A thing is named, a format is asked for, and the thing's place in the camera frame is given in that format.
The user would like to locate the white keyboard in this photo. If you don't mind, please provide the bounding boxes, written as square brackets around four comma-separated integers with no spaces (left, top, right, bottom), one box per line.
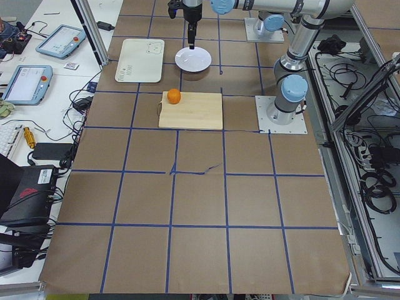
[1,124,23,159]

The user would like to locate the upper blue teach pendant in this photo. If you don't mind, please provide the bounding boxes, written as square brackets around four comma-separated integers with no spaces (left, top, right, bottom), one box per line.
[35,24,86,59]

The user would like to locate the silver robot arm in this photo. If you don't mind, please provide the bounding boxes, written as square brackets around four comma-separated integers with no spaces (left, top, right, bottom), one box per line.
[167,1,354,56]
[268,15,324,125]

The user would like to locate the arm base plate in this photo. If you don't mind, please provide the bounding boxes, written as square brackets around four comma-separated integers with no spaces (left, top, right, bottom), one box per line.
[255,96,308,134]
[244,14,284,43]

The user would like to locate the white round plate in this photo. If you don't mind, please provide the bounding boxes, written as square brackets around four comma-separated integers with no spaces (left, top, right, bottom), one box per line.
[175,47,212,73]

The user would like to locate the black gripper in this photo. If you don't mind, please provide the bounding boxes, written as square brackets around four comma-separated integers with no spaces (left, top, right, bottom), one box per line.
[167,0,203,50]

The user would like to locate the cream rectangular tray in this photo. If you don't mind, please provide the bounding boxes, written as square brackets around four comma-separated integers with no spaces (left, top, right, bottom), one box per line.
[115,39,164,83]

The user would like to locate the aluminium frame post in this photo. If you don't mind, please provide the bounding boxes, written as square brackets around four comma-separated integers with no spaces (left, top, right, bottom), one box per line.
[70,0,109,66]

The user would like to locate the orange fruit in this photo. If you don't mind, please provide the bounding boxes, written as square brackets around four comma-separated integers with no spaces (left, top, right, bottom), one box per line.
[167,88,181,104]

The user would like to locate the gold cylindrical connector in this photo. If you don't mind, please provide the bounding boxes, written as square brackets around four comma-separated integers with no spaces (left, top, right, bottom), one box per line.
[23,127,36,149]

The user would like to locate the black power adapter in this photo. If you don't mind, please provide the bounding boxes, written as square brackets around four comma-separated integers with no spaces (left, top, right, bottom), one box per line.
[96,21,115,31]

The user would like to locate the black computer box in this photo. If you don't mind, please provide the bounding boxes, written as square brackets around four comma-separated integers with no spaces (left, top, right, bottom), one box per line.
[1,156,59,228]

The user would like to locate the bamboo cutting board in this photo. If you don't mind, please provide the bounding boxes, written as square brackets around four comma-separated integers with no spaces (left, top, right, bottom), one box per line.
[158,91,223,130]

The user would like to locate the blue teach pendant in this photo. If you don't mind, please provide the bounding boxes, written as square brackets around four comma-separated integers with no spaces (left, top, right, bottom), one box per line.
[35,24,86,59]
[3,65,53,106]

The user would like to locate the lower blue teach pendant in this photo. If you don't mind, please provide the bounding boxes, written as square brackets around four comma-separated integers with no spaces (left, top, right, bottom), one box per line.
[3,65,53,106]

